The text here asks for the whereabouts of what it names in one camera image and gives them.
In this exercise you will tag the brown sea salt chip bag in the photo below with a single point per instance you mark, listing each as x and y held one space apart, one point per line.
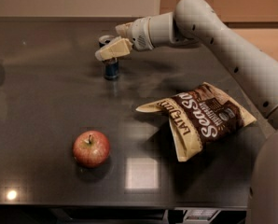
199 117

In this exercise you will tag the red apple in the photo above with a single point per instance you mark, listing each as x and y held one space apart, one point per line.
91 149

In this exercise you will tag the grey device under table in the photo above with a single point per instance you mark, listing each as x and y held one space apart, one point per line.
200 215

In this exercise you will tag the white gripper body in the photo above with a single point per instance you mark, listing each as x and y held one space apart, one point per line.
139 33

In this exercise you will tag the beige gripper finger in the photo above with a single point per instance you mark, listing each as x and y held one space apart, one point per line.
117 47
124 30

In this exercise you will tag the silver blue redbull can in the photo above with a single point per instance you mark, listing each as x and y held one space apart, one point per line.
111 68

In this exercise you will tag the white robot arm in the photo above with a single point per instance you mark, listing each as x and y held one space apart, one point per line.
255 72

